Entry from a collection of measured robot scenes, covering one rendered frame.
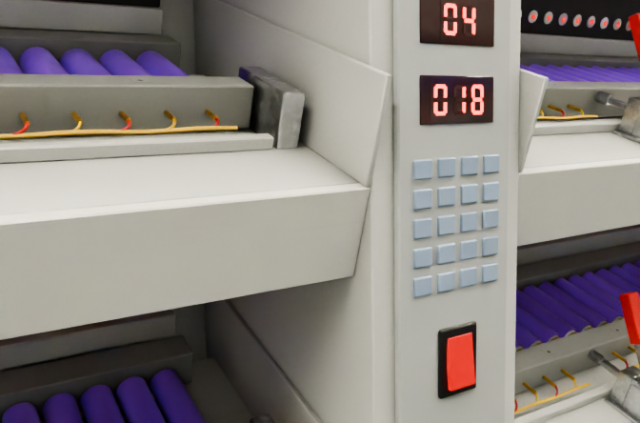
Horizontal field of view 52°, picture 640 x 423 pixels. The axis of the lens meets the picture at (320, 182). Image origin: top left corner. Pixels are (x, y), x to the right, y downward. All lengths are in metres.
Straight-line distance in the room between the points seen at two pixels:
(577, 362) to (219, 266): 0.34
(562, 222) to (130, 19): 0.28
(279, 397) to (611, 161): 0.24
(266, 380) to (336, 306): 0.09
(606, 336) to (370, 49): 0.35
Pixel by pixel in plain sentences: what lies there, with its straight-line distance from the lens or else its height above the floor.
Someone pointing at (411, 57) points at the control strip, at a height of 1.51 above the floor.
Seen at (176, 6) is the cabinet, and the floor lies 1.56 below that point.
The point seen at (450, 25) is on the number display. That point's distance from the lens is 0.31.
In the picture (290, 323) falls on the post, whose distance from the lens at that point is 0.37.
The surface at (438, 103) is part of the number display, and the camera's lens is 0.30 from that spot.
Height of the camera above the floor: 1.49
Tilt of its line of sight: 6 degrees down
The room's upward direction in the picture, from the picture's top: 1 degrees counter-clockwise
